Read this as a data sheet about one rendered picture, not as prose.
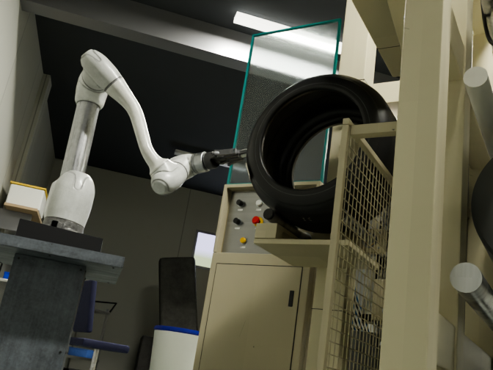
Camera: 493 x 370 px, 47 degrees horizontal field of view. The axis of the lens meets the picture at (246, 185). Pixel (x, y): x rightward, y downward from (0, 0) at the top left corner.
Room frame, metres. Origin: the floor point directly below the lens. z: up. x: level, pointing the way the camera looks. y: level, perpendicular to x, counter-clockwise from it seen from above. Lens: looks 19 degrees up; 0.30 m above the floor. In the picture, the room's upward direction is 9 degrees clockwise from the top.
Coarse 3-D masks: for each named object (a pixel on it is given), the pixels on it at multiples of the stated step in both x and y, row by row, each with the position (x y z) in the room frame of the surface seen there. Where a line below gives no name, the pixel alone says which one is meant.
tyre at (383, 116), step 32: (288, 96) 2.01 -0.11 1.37; (320, 96) 2.13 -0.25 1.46; (352, 96) 1.87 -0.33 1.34; (256, 128) 2.08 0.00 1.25; (288, 128) 2.27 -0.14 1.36; (320, 128) 2.25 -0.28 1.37; (256, 160) 2.07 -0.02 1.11; (288, 160) 2.31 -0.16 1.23; (384, 160) 1.84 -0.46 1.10; (256, 192) 2.13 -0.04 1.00; (288, 192) 1.98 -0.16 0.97; (320, 192) 1.92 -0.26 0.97; (352, 192) 1.88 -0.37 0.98; (320, 224) 2.05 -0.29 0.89
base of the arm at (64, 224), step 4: (44, 220) 2.15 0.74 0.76; (48, 220) 2.13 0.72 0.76; (52, 220) 2.07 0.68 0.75; (56, 220) 2.12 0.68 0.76; (60, 220) 2.12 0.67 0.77; (64, 220) 2.12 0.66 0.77; (68, 220) 2.13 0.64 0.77; (48, 224) 2.12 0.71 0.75; (52, 224) 2.10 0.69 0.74; (56, 224) 2.11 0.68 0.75; (60, 224) 2.09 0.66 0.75; (64, 224) 2.11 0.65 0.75; (68, 224) 2.13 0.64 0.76; (72, 224) 2.14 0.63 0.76; (76, 224) 2.15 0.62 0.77; (64, 228) 2.12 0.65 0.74; (68, 228) 2.13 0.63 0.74; (72, 228) 2.14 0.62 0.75; (76, 228) 2.15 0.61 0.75; (80, 228) 2.17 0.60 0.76; (80, 232) 2.17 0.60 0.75
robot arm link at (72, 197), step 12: (60, 180) 2.15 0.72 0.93; (72, 180) 2.13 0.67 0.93; (84, 180) 2.16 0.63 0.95; (60, 192) 2.13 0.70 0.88; (72, 192) 2.13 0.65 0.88; (84, 192) 2.15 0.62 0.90; (48, 204) 2.15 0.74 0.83; (60, 204) 2.12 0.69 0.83; (72, 204) 2.13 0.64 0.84; (84, 204) 2.16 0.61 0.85; (48, 216) 2.14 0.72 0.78; (60, 216) 2.12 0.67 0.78; (72, 216) 2.13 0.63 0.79; (84, 216) 2.17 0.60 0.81
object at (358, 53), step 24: (360, 24) 2.29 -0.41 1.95; (360, 48) 2.28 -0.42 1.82; (360, 72) 2.27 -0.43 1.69; (336, 144) 2.31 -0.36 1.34; (336, 168) 2.31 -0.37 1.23; (312, 312) 2.33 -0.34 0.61; (336, 312) 2.27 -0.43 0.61; (312, 336) 2.32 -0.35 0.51; (312, 360) 2.32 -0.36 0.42; (336, 360) 2.27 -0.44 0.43
